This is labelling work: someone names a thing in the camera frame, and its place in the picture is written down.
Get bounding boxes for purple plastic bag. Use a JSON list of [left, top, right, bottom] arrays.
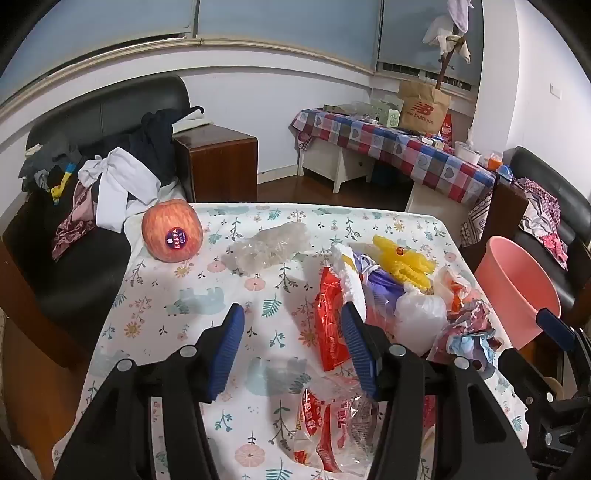
[[353, 251, 407, 319]]

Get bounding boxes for dark navy garment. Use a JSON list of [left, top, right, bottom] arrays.
[[127, 106, 204, 201]]

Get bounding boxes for white folded cloth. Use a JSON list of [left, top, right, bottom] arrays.
[[173, 117, 213, 136]]

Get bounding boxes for black leather sofa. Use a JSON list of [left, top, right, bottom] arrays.
[[0, 75, 195, 352]]

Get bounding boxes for pink patterned cloth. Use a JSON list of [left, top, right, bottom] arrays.
[[51, 182, 100, 261]]

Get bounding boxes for brown paper bag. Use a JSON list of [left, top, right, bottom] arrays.
[[398, 80, 452, 134]]

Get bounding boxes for frosted window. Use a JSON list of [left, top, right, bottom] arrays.
[[0, 0, 483, 93]]

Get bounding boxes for white hanging clothes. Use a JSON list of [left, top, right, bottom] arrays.
[[422, 0, 474, 65]]

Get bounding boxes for clear bubble wrap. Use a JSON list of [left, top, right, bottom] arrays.
[[223, 222, 309, 277]]

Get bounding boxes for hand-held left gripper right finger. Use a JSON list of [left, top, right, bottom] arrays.
[[340, 302, 539, 480]]

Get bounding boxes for white and red wrapper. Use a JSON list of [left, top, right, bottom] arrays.
[[434, 267, 481, 315]]

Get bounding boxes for red snack wrapper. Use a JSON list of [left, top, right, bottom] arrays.
[[315, 267, 365, 372]]

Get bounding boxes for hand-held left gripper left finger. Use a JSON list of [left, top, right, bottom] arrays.
[[53, 303, 245, 480]]

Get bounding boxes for white garment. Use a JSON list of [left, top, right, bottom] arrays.
[[78, 148, 162, 234]]

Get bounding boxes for red apple with sticker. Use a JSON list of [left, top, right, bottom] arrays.
[[141, 199, 204, 263]]

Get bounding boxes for clear plastic bag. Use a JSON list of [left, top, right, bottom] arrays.
[[344, 100, 384, 121]]

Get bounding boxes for floral tablecloth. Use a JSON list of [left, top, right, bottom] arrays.
[[52, 202, 532, 480]]

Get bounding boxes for pink floral cloth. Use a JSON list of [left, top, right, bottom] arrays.
[[538, 231, 570, 271]]

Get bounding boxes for clear packet with red print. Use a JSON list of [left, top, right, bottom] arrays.
[[295, 383, 437, 474]]

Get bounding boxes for white foam piece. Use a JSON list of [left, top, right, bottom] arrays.
[[330, 244, 368, 319]]

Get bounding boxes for black leather armchair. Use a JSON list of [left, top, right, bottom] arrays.
[[462, 147, 591, 324]]

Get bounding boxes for yellow and blue cloth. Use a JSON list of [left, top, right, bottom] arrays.
[[48, 161, 77, 206]]

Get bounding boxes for wooden coat rack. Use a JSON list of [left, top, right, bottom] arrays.
[[434, 32, 467, 90]]

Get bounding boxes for plaid shirt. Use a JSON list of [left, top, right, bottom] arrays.
[[516, 176, 561, 217]]

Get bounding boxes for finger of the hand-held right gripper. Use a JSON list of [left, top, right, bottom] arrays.
[[498, 348, 561, 416], [536, 309, 591, 365]]

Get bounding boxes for checkered tablecloth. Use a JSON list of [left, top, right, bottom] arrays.
[[290, 108, 497, 204]]

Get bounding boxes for colourful paper wrapper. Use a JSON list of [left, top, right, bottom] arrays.
[[427, 300, 502, 374]]

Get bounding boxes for pink plastic bucket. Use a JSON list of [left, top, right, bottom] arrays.
[[475, 236, 561, 350]]

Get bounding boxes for white plastic bag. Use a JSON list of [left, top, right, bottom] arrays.
[[394, 291, 448, 356]]

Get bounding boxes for brown wooden side table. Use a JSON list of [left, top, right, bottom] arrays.
[[173, 124, 258, 204]]

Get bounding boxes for white red patterned cloth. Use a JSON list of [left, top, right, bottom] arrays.
[[459, 189, 495, 247]]

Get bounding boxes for grey garment on armchair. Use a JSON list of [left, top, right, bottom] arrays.
[[519, 200, 555, 236]]

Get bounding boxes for green tissue box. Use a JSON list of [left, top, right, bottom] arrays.
[[369, 98, 402, 127]]

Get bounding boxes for white low table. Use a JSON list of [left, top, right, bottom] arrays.
[[298, 136, 462, 217]]

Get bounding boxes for grey garment on sofa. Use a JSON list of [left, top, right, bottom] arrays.
[[18, 141, 84, 192]]

